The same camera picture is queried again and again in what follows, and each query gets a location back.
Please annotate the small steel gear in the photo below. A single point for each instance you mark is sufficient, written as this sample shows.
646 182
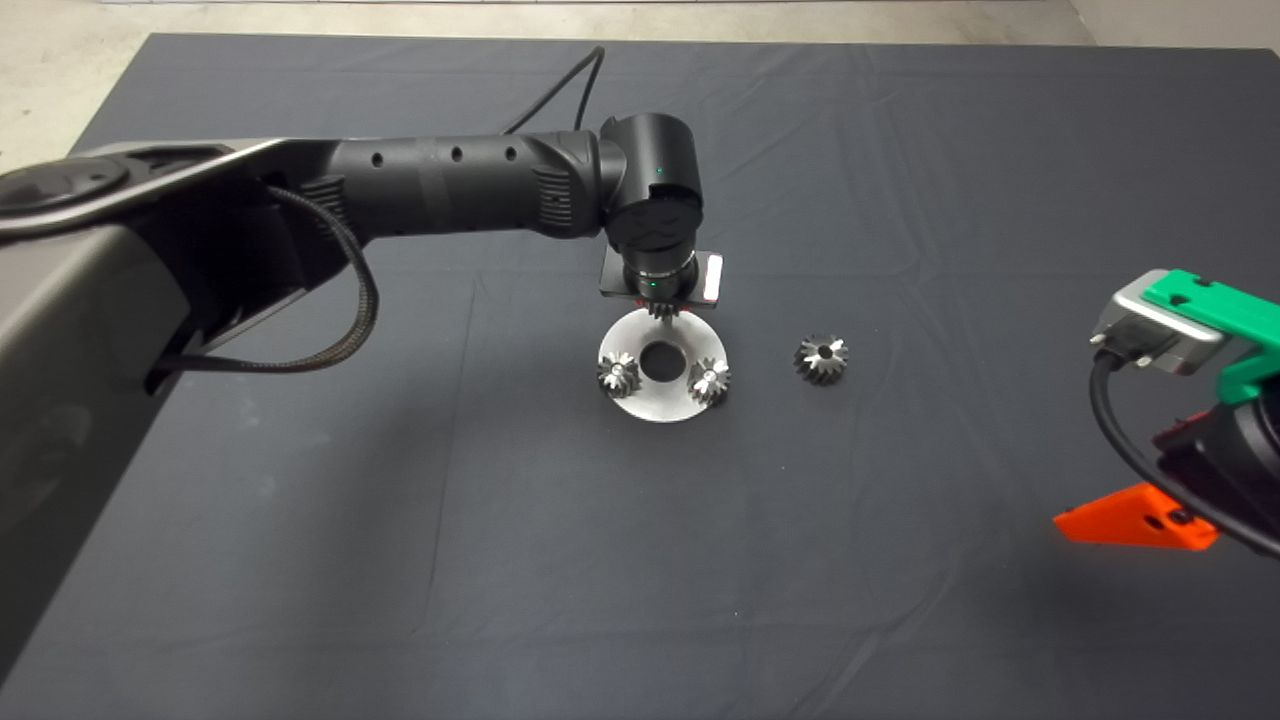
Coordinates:
664 310
618 375
709 382

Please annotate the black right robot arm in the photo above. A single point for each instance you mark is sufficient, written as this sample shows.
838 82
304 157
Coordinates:
1272 460

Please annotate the round metal plate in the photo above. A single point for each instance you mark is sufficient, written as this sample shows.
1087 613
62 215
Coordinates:
660 405

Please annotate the right silver camera box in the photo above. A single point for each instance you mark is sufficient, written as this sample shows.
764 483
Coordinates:
1150 328

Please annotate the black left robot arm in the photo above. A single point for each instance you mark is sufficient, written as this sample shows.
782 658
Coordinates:
450 185

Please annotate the right green camera mount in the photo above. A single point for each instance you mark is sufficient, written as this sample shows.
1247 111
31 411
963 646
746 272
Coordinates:
1230 308

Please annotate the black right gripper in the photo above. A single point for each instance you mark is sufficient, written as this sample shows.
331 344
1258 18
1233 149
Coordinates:
1215 472

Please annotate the large steel gear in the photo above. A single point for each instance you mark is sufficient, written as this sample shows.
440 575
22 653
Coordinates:
821 360

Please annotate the dark grey table cloth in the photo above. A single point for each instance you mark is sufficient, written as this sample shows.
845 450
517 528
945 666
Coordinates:
900 150

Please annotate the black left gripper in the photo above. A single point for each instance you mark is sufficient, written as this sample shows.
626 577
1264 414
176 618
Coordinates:
712 280

